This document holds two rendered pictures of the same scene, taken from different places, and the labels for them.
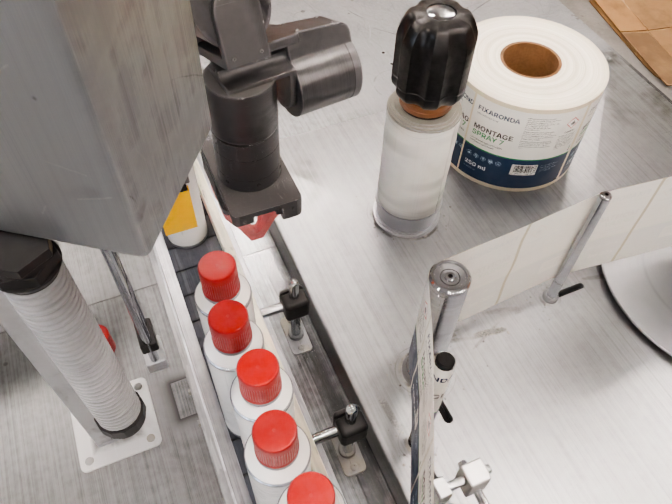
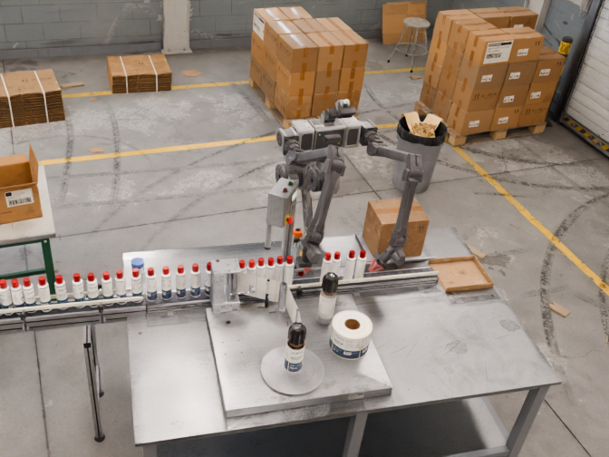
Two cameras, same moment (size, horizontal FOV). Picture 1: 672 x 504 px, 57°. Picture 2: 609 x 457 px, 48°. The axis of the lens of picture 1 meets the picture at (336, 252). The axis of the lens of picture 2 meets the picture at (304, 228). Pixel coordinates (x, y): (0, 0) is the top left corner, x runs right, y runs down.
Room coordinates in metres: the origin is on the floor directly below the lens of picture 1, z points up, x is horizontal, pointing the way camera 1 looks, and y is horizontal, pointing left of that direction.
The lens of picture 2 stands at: (0.71, -2.72, 3.37)
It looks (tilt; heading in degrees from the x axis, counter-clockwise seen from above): 36 degrees down; 97
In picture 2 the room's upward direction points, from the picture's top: 7 degrees clockwise
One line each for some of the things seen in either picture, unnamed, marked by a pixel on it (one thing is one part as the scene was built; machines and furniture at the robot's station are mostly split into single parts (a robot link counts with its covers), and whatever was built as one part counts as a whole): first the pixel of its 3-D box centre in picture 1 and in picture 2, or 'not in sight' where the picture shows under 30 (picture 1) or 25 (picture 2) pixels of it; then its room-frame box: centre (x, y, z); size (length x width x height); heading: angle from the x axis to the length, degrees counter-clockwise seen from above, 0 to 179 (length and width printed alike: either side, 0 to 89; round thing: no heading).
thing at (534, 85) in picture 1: (516, 103); (350, 335); (0.70, -0.24, 0.95); 0.20 x 0.20 x 0.14
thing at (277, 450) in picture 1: (280, 475); (260, 274); (0.16, 0.04, 0.98); 0.05 x 0.05 x 0.20
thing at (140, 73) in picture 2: not in sight; (139, 72); (-2.13, 3.95, 0.11); 0.65 x 0.54 x 0.22; 30
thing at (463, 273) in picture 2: not in sight; (460, 273); (1.26, 0.55, 0.85); 0.30 x 0.26 x 0.04; 25
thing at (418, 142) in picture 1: (420, 129); (327, 297); (0.55, -0.09, 1.03); 0.09 x 0.09 x 0.30
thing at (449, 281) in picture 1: (434, 329); (282, 297); (0.32, -0.10, 0.97); 0.05 x 0.05 x 0.19
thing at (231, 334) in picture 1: (240, 372); (278, 272); (0.26, 0.08, 0.98); 0.05 x 0.05 x 0.20
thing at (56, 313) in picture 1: (81, 351); (268, 232); (0.17, 0.15, 1.18); 0.04 x 0.04 x 0.21
